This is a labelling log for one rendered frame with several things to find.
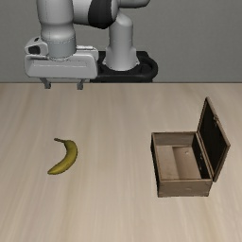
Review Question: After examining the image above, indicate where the brown wooden box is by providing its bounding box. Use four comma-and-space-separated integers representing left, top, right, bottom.
150, 130, 214, 199

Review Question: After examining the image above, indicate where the yellow banana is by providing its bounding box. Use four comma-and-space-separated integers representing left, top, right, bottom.
46, 137, 78, 176

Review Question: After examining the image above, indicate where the brown wooden box lid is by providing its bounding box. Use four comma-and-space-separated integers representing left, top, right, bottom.
196, 96, 232, 183

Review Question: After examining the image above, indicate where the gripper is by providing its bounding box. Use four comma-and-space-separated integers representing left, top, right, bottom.
24, 36, 100, 91

